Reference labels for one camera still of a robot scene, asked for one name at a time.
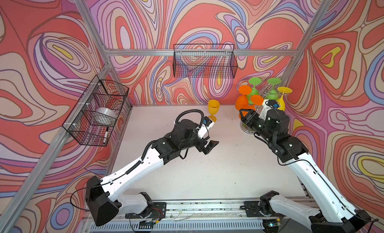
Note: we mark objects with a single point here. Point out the black wire basket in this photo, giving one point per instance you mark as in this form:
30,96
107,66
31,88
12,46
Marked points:
81,126
204,60

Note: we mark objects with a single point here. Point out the silver tape roll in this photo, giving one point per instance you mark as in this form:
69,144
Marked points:
105,116

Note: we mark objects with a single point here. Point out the back black wire basket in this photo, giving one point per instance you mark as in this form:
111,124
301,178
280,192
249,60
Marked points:
204,60

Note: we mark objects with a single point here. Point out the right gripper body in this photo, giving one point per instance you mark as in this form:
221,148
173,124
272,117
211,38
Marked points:
257,125

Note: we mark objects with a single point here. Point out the green wine glass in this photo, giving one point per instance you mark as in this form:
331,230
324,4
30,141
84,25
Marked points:
272,93
254,82

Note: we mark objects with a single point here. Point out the orange wine glass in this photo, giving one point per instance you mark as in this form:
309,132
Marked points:
241,99
256,102

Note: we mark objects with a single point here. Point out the left black wire basket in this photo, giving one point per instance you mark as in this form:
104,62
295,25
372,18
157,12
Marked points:
81,126

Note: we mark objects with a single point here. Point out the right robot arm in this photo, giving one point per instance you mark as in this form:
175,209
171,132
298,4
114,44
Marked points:
334,214

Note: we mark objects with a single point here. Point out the right green wine glass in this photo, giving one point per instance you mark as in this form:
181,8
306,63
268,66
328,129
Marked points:
272,93

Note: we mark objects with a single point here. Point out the black marker pen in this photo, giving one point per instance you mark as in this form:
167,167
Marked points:
105,139

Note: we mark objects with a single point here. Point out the yellow wine glass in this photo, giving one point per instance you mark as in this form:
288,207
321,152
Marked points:
213,108
283,92

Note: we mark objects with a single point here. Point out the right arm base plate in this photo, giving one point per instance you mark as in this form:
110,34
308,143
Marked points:
253,210

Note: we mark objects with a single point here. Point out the rear orange wine glass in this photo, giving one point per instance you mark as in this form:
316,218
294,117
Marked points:
241,99

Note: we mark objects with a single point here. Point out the left green wine glass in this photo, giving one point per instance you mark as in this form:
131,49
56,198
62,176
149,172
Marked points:
254,82

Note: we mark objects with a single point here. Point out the front orange wine glass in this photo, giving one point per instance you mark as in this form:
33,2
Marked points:
256,102

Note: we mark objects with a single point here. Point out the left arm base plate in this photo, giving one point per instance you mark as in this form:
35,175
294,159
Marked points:
155,211

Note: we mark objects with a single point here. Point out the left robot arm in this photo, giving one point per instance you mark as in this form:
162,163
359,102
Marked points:
105,197

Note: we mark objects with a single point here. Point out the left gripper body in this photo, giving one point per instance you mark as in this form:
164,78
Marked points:
200,145

